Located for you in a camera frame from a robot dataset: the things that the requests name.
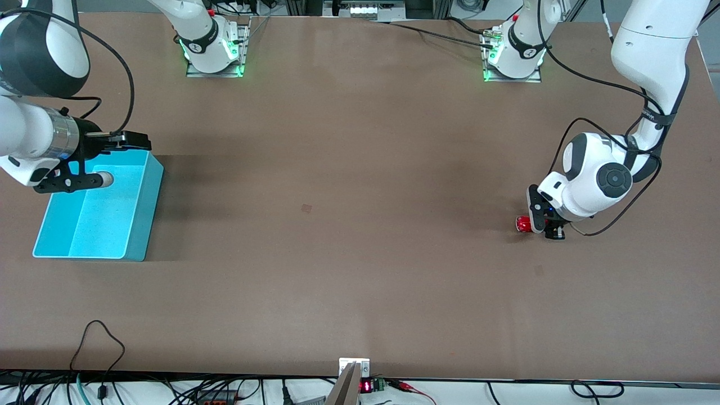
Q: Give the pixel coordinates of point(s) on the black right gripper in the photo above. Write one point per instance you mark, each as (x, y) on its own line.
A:
(90, 142)

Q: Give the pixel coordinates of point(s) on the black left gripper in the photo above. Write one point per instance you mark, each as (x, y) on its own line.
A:
(556, 231)

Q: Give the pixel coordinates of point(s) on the red beetle toy car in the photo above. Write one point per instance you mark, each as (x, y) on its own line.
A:
(524, 224)

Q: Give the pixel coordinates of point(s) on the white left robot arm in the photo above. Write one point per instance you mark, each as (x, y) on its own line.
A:
(596, 177)

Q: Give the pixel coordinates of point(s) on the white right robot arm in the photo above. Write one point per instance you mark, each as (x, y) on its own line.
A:
(28, 135)

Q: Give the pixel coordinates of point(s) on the blue plastic box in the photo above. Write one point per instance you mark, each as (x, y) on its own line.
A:
(101, 219)

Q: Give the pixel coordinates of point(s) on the green terminal block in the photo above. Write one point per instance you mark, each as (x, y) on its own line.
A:
(379, 385)

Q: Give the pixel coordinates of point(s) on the red digit display module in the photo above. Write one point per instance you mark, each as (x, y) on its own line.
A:
(366, 386)

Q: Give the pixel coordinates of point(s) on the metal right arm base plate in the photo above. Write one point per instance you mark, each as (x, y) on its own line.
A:
(245, 50)

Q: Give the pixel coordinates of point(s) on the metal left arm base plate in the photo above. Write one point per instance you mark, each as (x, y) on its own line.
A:
(537, 79)

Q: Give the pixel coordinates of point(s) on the silver metal bracket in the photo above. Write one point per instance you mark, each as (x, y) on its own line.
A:
(363, 364)

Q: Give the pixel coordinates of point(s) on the grey camera mount bar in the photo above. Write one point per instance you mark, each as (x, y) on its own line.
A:
(344, 388)

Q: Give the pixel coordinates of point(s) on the aluminium frame with white device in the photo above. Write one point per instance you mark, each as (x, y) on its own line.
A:
(371, 8)

